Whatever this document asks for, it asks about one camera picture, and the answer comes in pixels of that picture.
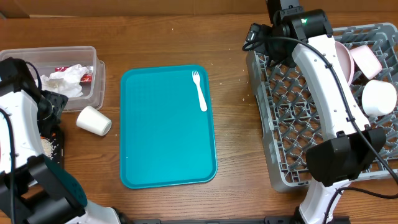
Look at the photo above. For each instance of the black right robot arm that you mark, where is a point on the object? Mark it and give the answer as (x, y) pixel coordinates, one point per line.
(350, 145)

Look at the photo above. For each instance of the white plastic fork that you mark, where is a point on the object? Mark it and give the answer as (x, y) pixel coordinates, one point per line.
(201, 98)

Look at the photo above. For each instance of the pink bowl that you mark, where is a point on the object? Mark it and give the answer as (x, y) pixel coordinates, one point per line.
(366, 61)

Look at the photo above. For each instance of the white paper cup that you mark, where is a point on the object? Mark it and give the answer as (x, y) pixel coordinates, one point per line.
(93, 121)

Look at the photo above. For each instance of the pile of white rice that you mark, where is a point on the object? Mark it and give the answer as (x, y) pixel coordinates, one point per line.
(49, 149)

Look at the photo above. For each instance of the large pink plate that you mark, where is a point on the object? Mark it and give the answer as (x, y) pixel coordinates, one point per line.
(346, 61)

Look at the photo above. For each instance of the white napkin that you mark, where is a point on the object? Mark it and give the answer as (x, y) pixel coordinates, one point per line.
(65, 82)

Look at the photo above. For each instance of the black food waste tray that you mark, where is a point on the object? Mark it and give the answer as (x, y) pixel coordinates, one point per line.
(59, 142)

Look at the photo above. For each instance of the white bowl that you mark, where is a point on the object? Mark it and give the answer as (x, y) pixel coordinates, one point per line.
(378, 98)

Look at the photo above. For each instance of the teal plastic serving tray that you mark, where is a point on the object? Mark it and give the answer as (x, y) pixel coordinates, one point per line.
(165, 138)

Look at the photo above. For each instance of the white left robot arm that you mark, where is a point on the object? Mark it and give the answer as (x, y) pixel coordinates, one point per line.
(35, 189)

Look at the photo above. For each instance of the clear plastic waste bin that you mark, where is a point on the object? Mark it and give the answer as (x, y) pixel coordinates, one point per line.
(47, 59)

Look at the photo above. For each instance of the red snack wrapper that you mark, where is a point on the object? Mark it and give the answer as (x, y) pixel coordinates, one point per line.
(86, 78)

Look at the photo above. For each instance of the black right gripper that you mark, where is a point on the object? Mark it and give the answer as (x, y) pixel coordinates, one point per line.
(268, 37)

